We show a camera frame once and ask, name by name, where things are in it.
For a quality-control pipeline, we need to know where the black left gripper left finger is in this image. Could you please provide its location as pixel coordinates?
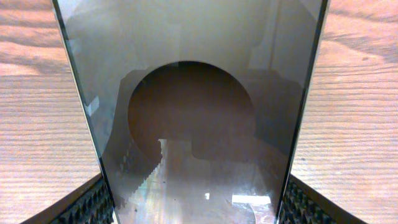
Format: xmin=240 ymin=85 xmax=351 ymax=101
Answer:
xmin=22 ymin=174 xmax=114 ymax=224

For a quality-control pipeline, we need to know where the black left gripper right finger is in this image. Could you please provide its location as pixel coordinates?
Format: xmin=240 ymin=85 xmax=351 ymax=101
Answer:
xmin=278 ymin=175 xmax=365 ymax=224

